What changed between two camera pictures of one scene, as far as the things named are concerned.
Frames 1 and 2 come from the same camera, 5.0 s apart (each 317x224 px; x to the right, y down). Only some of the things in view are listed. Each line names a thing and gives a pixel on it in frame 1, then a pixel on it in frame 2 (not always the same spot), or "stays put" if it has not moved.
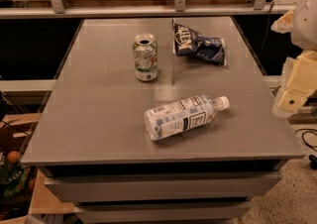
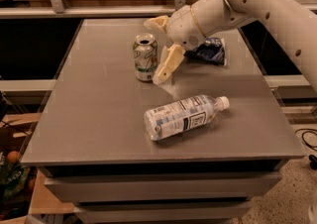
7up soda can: (145, 51) stays put
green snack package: (13, 176) stays put
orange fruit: (13, 157) stays put
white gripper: (305, 23) → (181, 29)
